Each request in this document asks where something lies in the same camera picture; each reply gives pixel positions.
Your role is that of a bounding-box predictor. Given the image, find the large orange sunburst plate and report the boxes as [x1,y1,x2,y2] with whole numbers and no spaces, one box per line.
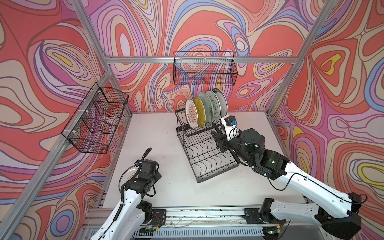
[118,166,139,190]

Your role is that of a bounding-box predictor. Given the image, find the black wire basket back wall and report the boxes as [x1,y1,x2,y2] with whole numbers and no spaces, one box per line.
[173,50,238,87]

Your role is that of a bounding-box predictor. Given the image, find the yellow green woven bamboo tray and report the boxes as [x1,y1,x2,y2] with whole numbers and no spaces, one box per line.
[193,97,206,128]

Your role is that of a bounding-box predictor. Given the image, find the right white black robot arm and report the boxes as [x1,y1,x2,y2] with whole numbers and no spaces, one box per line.
[211,129,363,240]

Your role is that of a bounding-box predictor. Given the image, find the small orange sunburst plate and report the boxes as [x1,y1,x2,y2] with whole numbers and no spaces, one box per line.
[185,99,199,129]

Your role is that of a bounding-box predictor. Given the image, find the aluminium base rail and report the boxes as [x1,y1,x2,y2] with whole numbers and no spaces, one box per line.
[83,205,331,239]

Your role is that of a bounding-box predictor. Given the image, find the pale green flower plate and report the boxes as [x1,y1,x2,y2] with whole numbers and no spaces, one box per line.
[198,92,214,125]

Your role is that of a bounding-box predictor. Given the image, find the white plate with clover emblem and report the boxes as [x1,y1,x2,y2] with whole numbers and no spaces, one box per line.
[206,90,221,124]

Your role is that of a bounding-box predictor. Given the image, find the black wire basket wall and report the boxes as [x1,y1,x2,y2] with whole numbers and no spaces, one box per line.
[173,50,238,87]
[62,83,129,154]

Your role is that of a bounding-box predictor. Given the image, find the black wire basket left wall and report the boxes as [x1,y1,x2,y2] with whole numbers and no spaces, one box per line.
[62,83,129,154]

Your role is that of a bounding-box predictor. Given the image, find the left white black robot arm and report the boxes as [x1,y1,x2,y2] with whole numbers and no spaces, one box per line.
[91,160,162,240]

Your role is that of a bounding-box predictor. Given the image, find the green rimmed white plate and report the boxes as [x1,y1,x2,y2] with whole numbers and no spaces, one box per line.
[213,88,228,117]

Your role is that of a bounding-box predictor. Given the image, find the black metal dish rack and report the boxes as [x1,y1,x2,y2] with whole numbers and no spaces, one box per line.
[175,108,239,183]

